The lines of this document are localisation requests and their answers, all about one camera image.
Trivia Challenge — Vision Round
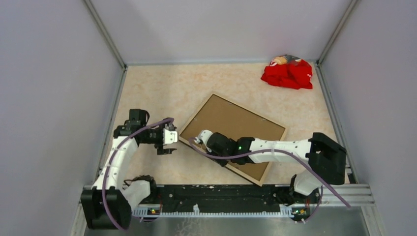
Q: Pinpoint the wooden picture frame with glass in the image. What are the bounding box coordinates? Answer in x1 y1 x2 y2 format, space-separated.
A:
178 93 288 187

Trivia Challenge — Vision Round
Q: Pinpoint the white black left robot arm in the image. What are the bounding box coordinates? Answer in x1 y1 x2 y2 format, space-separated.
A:
80 109 179 231

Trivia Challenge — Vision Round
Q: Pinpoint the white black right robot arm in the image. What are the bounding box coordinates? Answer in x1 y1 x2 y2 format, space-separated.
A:
196 130 347 203

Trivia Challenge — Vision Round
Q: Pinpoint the red crumpled cloth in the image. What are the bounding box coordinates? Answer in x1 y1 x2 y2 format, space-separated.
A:
261 54 313 89

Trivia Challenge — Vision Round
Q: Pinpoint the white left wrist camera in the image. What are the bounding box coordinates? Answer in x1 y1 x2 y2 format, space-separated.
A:
162 128 179 145

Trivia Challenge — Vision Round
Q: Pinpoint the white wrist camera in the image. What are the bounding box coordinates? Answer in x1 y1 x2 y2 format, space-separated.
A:
162 128 179 145
194 129 213 145

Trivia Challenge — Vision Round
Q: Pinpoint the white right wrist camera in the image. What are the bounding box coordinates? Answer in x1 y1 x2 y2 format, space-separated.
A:
194 129 213 145

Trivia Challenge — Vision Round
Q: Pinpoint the aluminium front rail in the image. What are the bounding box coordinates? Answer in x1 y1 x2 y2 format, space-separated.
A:
70 184 388 236

